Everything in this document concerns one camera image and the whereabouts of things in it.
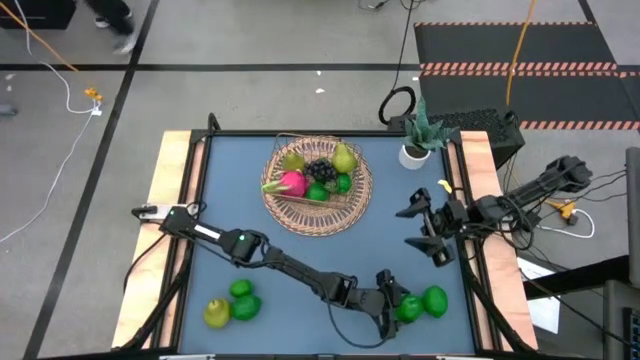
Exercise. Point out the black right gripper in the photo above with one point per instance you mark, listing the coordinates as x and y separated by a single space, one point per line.
447 220

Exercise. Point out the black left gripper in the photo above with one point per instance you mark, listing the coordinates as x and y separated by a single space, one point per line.
370 300

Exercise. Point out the green lime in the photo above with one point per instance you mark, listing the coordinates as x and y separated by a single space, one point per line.
411 309
344 183
241 288
435 301
317 192
246 307

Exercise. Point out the yellow-green pear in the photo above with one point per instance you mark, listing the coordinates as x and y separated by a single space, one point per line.
293 161
345 159
217 314

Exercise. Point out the black grape bunch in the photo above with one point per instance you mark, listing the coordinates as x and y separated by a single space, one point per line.
321 170

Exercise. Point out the pink dragon fruit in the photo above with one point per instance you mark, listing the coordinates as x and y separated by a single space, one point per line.
294 184

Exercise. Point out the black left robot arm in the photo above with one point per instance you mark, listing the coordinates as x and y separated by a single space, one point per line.
295 267

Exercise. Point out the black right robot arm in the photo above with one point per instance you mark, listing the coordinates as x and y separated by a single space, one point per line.
535 192

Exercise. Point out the yellow tag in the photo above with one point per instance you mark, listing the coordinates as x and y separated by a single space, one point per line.
445 186

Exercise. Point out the potted plant in white pot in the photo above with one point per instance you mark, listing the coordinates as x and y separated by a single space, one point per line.
414 157

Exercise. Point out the wooden table side board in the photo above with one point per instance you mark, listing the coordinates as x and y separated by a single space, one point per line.
150 225
480 165

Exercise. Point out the round woven wicker placemat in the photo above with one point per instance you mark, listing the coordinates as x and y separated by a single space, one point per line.
320 220

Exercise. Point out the black perforated computer case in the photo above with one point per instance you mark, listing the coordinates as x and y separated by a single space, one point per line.
480 127

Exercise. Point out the yellow power plug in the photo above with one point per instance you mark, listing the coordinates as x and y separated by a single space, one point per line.
562 210

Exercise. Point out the white paper sheet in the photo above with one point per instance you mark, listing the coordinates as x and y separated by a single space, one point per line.
542 300

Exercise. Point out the black desk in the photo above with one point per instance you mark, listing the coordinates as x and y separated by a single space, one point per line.
575 277

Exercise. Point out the black floor mat striped edges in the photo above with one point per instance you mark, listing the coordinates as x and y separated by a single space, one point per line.
500 45

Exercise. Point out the grey monitor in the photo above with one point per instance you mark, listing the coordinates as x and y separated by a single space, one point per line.
634 215

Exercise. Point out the person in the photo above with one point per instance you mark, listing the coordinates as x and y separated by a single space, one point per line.
115 15

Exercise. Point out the person's foot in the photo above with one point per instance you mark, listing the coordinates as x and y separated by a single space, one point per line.
7 110

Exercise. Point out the black box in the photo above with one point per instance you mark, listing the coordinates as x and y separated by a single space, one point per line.
35 12

